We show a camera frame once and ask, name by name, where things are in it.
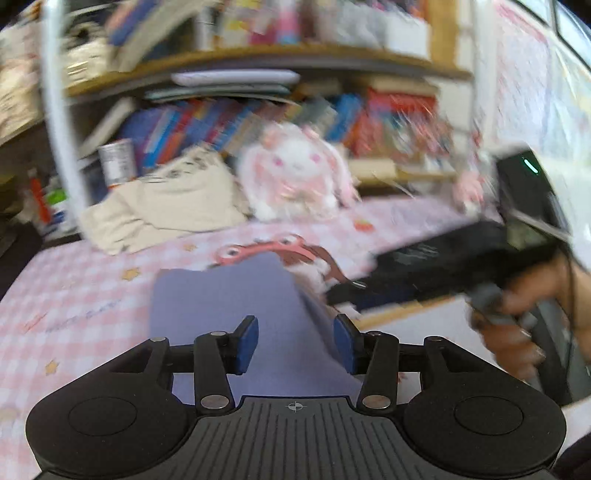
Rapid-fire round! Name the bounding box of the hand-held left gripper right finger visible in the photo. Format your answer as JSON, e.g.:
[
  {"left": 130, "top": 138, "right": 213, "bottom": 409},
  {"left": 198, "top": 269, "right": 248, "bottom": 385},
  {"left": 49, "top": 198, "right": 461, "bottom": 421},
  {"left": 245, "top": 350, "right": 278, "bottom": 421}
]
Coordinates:
[{"left": 333, "top": 314, "right": 485, "bottom": 411}]

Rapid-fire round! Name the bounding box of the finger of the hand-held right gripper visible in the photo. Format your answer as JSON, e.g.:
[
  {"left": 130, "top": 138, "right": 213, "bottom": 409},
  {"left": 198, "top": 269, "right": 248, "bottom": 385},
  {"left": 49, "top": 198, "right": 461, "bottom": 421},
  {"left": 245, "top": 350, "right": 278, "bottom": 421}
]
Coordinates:
[{"left": 325, "top": 271, "right": 431, "bottom": 312}]

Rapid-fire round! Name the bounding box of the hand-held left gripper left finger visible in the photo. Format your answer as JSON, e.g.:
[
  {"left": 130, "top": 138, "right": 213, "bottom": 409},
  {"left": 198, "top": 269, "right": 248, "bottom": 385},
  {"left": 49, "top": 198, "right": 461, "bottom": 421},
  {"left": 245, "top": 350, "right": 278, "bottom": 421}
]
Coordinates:
[{"left": 108, "top": 315, "right": 259, "bottom": 414}]

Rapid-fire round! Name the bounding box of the purple sweater with orange print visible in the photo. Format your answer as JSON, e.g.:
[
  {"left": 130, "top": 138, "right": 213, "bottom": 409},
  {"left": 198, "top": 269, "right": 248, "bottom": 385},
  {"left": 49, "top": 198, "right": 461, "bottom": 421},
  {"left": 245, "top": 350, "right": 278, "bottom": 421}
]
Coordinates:
[{"left": 148, "top": 251, "right": 365, "bottom": 403}]

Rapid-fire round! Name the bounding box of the person's right hand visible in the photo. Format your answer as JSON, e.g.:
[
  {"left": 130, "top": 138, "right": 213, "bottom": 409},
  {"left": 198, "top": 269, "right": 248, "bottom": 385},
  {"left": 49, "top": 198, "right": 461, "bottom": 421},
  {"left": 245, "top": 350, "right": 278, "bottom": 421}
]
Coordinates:
[{"left": 470, "top": 254, "right": 579, "bottom": 385}]

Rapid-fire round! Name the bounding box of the wooden board edge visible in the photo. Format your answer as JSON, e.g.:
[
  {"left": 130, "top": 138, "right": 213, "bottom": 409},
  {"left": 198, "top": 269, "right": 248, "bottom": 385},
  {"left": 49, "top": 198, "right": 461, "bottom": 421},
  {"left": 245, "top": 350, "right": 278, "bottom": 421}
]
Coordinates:
[{"left": 358, "top": 295, "right": 467, "bottom": 330}]

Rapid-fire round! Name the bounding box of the small pink plush toy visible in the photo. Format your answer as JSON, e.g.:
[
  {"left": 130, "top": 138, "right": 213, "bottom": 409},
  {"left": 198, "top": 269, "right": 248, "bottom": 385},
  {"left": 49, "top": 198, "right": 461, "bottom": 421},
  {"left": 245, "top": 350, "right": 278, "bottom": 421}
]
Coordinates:
[{"left": 451, "top": 172, "right": 491, "bottom": 214}]

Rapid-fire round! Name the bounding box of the white and pink plush toy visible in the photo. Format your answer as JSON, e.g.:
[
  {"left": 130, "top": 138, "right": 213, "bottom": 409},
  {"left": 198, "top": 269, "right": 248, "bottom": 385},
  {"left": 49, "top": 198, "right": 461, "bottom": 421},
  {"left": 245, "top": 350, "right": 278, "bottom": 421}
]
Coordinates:
[{"left": 237, "top": 122, "right": 362, "bottom": 223}]

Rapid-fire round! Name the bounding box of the cream printed garment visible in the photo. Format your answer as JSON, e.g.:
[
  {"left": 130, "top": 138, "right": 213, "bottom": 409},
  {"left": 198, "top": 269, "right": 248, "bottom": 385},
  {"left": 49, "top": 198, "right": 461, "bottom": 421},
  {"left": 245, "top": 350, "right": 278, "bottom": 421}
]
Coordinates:
[{"left": 79, "top": 148, "right": 252, "bottom": 256}]

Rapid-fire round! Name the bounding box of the pink checkered bed sheet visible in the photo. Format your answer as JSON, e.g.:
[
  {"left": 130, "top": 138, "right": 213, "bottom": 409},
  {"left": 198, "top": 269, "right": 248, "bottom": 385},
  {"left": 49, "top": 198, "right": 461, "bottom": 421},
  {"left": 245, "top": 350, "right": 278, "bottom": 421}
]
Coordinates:
[{"left": 0, "top": 194, "right": 509, "bottom": 480}]

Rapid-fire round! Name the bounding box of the white box with orange base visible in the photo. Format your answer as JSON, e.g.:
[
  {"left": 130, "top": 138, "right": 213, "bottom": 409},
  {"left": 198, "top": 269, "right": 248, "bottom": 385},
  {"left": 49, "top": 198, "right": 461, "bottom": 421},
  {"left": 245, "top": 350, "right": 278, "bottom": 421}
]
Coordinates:
[{"left": 98, "top": 140, "right": 138, "bottom": 191}]

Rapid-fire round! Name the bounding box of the row of colourful books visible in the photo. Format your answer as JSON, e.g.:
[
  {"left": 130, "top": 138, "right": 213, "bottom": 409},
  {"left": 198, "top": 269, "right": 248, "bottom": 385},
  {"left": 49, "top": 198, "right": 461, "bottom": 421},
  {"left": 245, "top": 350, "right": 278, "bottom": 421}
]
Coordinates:
[{"left": 115, "top": 91, "right": 455, "bottom": 172}]

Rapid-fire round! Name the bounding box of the white tub with green lid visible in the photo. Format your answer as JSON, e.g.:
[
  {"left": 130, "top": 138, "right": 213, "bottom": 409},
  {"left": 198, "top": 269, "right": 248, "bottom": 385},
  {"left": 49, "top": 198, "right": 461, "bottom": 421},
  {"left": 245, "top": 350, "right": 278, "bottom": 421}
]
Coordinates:
[{"left": 45, "top": 187, "right": 75, "bottom": 235}]

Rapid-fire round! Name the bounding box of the stack of flat notebooks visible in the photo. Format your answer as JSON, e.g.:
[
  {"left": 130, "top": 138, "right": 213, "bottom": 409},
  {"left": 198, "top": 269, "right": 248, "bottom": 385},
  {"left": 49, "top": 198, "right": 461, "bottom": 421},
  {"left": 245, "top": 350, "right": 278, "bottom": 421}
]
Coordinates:
[{"left": 145, "top": 68, "right": 302, "bottom": 105}]

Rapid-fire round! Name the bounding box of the white shelf post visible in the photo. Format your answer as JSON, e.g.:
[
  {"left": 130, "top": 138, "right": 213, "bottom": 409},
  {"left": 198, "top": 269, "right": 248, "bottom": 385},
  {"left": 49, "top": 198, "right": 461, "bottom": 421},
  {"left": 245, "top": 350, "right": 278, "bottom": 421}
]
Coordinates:
[{"left": 41, "top": 0, "right": 94, "bottom": 223}]

